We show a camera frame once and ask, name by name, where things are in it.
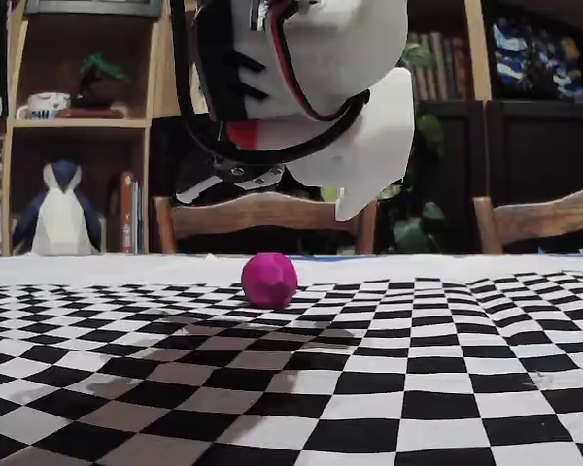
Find red black servo wire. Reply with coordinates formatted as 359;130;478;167
259;0;370;122

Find brown bonsai base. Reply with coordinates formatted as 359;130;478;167
57;104;130;120

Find orange book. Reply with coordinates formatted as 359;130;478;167
120;170;136;254

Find thin blue grey books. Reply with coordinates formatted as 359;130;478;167
133;179;147;254

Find green toy bonsai tree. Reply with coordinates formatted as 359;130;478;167
75;51;132;109

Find white blue patterned mug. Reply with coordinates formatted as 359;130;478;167
15;90;73;121

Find light wooden bookshelf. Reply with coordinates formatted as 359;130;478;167
0;0;495;257

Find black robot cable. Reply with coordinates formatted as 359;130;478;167
169;0;373;164

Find blue white penguin figure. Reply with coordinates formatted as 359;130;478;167
12;159;103;257

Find brown wooden chair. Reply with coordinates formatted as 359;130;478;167
472;185;583;256
152;190;379;257

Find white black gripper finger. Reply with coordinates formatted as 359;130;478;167
173;172;225;206

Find green leafy plant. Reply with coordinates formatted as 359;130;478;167
315;41;451;256

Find pink faceted ball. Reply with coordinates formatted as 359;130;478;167
240;251;300;310

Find row of brown books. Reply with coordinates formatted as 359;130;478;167
407;31;472;102

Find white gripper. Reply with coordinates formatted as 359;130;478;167
192;0;414;222

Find black cabinet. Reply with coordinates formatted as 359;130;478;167
148;99;583;256

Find black white checkered mat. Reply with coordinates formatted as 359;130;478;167
0;252;583;466

